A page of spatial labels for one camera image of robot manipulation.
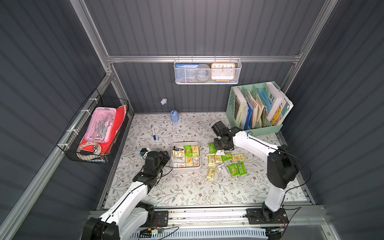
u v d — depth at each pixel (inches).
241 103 35.7
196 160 36.0
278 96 37.5
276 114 40.1
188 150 37.9
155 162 25.3
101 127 28.4
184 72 33.1
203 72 34.3
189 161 36.0
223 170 34.9
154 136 41.8
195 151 37.5
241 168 35.1
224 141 25.8
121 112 30.8
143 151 29.7
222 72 34.8
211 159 36.7
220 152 34.9
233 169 35.1
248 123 39.0
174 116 44.0
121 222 16.9
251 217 29.0
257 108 36.5
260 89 39.1
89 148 26.3
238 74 34.1
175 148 38.3
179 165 35.7
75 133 25.2
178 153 37.0
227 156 37.5
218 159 36.8
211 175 34.1
